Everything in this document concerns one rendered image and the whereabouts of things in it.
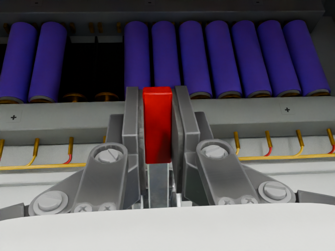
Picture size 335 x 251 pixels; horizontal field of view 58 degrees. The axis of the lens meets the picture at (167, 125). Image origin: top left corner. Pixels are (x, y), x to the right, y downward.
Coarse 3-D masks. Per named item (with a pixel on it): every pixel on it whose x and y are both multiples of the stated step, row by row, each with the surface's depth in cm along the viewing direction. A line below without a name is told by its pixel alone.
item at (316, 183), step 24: (48, 144) 20; (96, 144) 20; (240, 144) 20; (264, 144) 20; (288, 144) 20; (312, 144) 20; (48, 168) 19; (72, 168) 19; (0, 192) 18; (24, 192) 18
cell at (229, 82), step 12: (216, 24) 22; (216, 36) 22; (228, 36) 22; (216, 48) 21; (228, 48) 21; (216, 60) 21; (228, 60) 21; (216, 72) 21; (228, 72) 20; (216, 84) 20; (228, 84) 20; (240, 84) 20; (216, 96) 20
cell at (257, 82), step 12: (240, 24) 23; (252, 24) 23; (240, 36) 22; (252, 36) 22; (240, 48) 22; (252, 48) 21; (240, 60) 22; (252, 60) 21; (240, 72) 21; (252, 72) 20; (264, 72) 21; (252, 84) 20; (264, 84) 20
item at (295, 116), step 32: (320, 96) 19; (0, 128) 17; (32, 128) 17; (64, 128) 17; (96, 128) 18; (224, 128) 19; (256, 128) 19; (288, 128) 19; (320, 128) 20; (32, 160) 18
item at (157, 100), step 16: (144, 96) 12; (160, 96) 12; (144, 112) 13; (160, 112) 13; (144, 128) 13; (160, 128) 13; (160, 144) 13; (160, 160) 14; (160, 176) 14; (160, 192) 15
